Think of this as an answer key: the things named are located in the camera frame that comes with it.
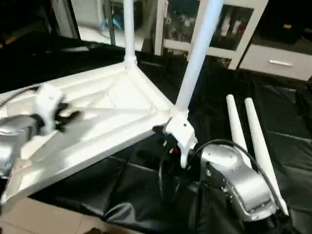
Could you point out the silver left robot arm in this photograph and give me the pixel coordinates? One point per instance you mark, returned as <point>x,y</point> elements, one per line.
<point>14,141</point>

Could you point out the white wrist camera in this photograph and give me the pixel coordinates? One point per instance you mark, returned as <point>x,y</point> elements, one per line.
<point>48,105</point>
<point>183,136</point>

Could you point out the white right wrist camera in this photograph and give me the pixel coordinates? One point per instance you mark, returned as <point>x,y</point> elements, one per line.
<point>183,136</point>

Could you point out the white glass door cabinet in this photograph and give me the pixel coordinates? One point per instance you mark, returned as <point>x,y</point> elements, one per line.
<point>234,29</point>

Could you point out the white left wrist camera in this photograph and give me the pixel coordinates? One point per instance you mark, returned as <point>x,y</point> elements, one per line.
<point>48,105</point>

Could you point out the white plastic table top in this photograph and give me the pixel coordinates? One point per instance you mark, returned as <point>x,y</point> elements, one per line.
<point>97,117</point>

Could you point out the black table mat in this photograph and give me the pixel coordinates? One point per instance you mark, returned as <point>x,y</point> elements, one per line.
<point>146,190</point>

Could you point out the black case with yellow label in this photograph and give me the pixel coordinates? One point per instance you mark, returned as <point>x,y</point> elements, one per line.
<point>282,24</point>

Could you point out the white drawer unit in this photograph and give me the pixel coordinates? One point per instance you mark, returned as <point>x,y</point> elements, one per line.
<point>278,62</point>

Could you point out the white plastic table leg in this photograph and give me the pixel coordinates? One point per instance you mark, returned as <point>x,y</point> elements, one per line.
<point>263,146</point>
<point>238,126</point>
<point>129,31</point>
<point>195,63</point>

